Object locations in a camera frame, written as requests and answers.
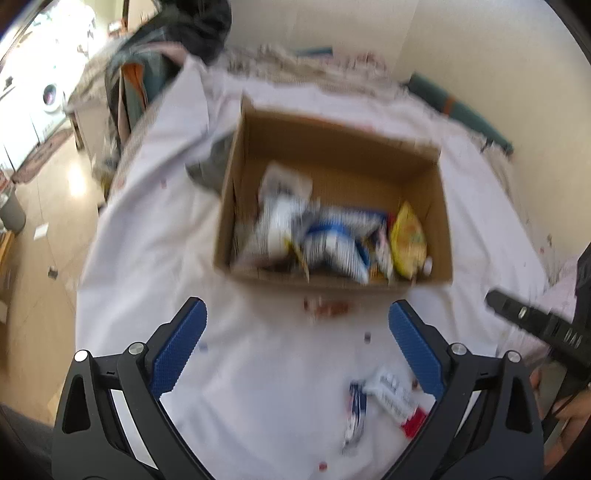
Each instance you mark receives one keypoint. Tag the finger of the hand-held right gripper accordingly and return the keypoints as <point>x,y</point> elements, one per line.
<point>521,316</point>

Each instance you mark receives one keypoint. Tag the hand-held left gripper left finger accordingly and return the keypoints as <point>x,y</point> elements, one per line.
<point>180,350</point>

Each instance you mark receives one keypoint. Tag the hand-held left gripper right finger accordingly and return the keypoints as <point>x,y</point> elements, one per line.
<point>415,341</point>

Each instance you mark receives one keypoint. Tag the cardboard box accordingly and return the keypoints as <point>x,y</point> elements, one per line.
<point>332,152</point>

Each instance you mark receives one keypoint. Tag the person's right hand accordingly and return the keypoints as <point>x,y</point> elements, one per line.
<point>581,415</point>

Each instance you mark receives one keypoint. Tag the white and red packet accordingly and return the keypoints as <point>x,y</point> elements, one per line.
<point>395,397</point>

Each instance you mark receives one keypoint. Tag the red candy wrapper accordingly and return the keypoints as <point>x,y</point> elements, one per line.
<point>332,308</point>

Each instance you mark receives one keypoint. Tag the blue and white striped packet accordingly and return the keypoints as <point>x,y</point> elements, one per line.
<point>355,415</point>

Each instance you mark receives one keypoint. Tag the blue cartoon snack packet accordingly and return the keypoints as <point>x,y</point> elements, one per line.
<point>378,249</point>

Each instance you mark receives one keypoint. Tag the yellow chips bag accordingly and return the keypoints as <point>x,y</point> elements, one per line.
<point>406,235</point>

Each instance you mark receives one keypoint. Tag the white and blue snack bag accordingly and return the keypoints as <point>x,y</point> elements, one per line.
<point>332,240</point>

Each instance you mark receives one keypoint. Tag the red and white snack bag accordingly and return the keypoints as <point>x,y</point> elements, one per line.
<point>272,226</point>

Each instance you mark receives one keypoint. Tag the dark cloth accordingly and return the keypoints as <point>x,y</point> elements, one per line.
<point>23,443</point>

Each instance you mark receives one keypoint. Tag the white paper sheet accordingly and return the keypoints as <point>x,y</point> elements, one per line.
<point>41,231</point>

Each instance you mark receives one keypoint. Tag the grey cloth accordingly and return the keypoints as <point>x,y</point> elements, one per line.
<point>212,166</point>

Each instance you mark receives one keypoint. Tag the wooden bench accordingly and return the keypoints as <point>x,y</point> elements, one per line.
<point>5,258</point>

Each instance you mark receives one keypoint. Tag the clear plastic packet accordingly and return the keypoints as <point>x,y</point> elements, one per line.
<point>286,177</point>

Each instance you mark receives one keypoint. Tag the teal rolled mat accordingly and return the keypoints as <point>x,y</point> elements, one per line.
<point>461,110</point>

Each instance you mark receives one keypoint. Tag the grey trash bin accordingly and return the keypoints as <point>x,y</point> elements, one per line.
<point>11,210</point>

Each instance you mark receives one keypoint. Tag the patterned floor rug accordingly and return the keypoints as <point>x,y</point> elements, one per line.
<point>41,154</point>

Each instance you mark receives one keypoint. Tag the white cabinet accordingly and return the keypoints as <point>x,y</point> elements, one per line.
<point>18,120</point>

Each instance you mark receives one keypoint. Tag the white washing machine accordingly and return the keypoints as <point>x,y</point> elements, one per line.
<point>48,99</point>

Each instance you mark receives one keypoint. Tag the pile of dark clothes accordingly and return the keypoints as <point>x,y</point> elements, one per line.
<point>138,60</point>

